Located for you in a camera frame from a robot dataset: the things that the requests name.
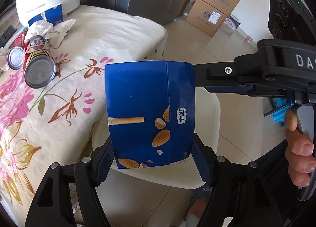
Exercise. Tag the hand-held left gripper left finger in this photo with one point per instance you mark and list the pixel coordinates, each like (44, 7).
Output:
(102, 167)

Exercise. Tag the white plastic bin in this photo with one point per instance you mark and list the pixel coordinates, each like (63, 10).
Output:
(207, 118)

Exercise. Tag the white snack packet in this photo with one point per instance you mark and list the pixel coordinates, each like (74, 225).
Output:
(61, 32)

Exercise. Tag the dark blue packet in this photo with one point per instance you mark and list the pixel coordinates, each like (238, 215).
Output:
(53, 14)

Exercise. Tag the floral tablecloth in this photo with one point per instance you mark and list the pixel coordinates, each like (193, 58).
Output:
(103, 39)

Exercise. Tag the blue snack box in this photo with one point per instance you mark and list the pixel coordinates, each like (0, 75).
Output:
(138, 93)

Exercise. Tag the clear plastic wrapper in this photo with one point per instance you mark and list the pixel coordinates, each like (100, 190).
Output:
(3, 59)

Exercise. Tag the colourful printed box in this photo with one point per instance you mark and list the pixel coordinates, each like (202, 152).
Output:
(232, 23)

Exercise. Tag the grey slipper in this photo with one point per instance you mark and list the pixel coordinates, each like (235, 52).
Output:
(197, 192)

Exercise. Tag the cartoon print can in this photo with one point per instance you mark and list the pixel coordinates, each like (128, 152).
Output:
(39, 71)

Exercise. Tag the person's right hand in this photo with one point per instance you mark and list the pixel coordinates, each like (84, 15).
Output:
(298, 158)

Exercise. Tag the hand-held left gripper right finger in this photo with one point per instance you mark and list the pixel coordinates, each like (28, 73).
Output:
(202, 167)

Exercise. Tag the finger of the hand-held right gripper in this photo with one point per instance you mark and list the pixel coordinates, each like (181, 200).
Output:
(237, 90)
(222, 71)

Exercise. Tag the crumpled white tissue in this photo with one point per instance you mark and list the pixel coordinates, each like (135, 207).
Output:
(39, 28)

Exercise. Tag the red packet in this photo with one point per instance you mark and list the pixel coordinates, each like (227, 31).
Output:
(19, 42)

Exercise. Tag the black plastic tray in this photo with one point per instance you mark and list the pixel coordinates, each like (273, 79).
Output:
(7, 34)

